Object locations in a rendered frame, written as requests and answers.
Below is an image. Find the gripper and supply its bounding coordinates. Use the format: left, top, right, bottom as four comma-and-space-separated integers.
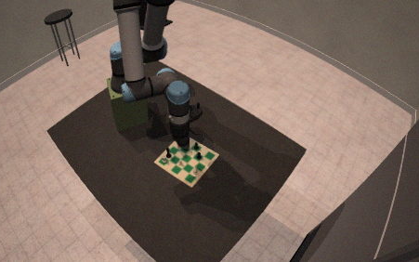
168, 103, 203, 150

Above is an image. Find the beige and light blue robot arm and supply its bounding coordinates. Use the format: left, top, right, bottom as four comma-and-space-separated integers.
110, 0, 190, 117

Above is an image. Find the green and cream chessboard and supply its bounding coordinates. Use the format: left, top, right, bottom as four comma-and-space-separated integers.
154, 137, 219, 188

